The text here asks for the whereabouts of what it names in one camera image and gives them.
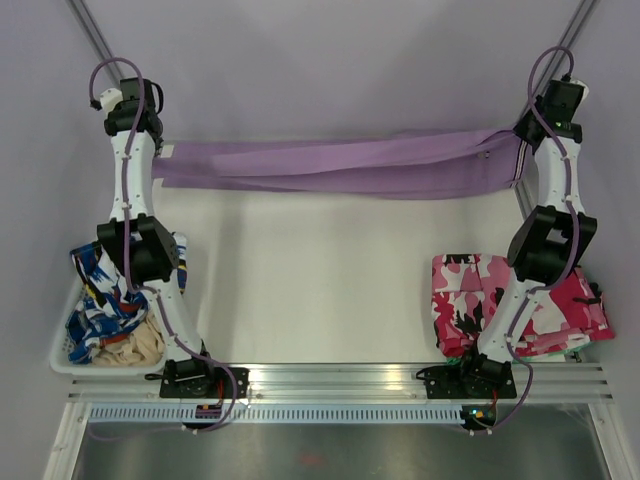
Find beige garment in basket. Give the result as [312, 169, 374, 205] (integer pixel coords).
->
[92, 316, 165, 367]

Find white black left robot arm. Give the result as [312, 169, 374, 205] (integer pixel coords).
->
[93, 77, 225, 399]

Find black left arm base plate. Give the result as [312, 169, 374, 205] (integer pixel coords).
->
[159, 367, 250, 400]

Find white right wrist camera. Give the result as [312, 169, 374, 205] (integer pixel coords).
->
[570, 78, 590, 100]

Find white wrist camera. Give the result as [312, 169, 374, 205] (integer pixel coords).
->
[90, 88, 123, 114]
[570, 78, 590, 100]

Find aluminium frame rail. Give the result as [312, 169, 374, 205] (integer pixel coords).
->
[68, 362, 614, 405]

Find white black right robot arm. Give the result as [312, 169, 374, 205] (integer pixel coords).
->
[455, 75, 597, 399]

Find white slotted cable duct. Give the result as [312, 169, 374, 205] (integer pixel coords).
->
[89, 403, 464, 425]

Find white plastic laundry basket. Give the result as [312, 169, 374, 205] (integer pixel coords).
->
[49, 234, 191, 375]

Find purple trousers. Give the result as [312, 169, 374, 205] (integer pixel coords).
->
[152, 129, 526, 200]

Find pink camouflage folded trousers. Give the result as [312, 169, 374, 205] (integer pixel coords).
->
[431, 253, 615, 360]

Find blue white patterned garment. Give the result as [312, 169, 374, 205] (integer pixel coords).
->
[68, 232, 191, 365]

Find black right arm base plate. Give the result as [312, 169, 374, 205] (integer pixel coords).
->
[416, 365, 517, 400]

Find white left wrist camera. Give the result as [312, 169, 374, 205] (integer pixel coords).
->
[90, 88, 123, 114]

